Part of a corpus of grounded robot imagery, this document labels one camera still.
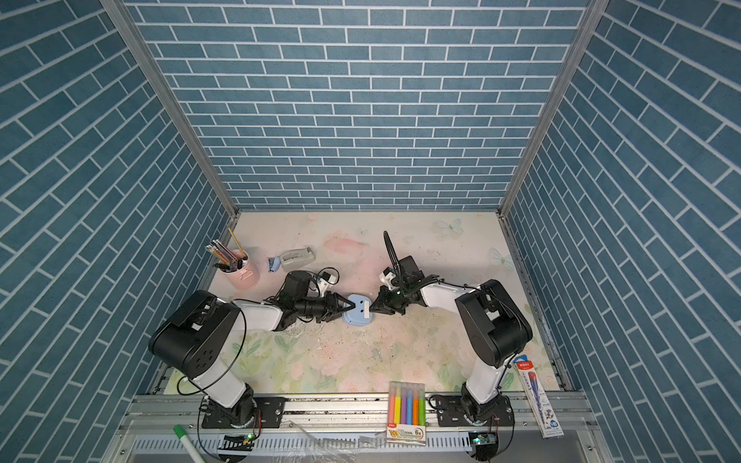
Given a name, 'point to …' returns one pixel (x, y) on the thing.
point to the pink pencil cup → (239, 272)
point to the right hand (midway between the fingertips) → (371, 310)
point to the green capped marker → (182, 436)
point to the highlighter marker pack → (406, 415)
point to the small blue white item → (273, 264)
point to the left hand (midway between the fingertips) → (356, 312)
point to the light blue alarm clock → (360, 314)
